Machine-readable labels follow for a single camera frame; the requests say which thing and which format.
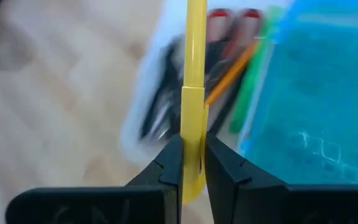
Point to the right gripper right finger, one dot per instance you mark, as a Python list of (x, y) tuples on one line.
[(244, 199)]

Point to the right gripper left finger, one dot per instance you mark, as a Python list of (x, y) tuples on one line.
[(154, 199)]

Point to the green marker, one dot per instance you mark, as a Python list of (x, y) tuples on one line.
[(247, 93)]

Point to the black pen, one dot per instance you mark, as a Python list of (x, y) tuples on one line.
[(169, 77)]

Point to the orange pencil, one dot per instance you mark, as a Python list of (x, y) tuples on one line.
[(232, 74)]

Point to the yellow highlighter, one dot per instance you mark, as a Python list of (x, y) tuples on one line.
[(194, 62)]

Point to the blue plastic box lid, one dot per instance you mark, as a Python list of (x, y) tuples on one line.
[(322, 93)]

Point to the white plastic supply box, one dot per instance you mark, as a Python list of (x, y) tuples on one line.
[(166, 28)]

